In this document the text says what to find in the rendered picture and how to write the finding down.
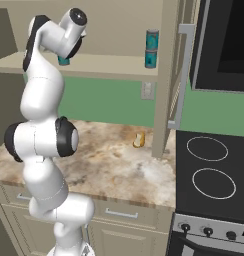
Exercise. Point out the teal can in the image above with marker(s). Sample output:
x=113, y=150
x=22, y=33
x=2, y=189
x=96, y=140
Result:
x=152, y=39
x=150, y=59
x=63, y=61

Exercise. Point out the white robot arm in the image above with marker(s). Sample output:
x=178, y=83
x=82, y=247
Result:
x=42, y=100

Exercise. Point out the beige cupboard door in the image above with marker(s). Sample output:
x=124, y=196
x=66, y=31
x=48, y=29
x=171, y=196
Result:
x=24, y=233
x=127, y=243

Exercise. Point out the black stove knob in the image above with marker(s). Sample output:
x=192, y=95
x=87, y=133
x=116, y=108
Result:
x=185, y=228
x=231, y=235
x=207, y=231

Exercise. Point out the black microwave oven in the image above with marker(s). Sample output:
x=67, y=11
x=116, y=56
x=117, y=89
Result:
x=224, y=43

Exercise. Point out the yellow bread piece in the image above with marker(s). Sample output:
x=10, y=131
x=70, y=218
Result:
x=139, y=140

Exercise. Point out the beige cabinet door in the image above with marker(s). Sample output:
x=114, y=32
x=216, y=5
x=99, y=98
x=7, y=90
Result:
x=162, y=83

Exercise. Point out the black stove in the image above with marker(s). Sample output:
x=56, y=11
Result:
x=210, y=200

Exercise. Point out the beige drawer front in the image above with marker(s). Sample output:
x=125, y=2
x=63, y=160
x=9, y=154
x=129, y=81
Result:
x=150, y=216
x=7, y=196

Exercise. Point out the white wall outlet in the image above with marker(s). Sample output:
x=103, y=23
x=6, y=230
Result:
x=147, y=90

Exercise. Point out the beige wall cabinet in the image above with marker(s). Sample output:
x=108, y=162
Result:
x=110, y=30

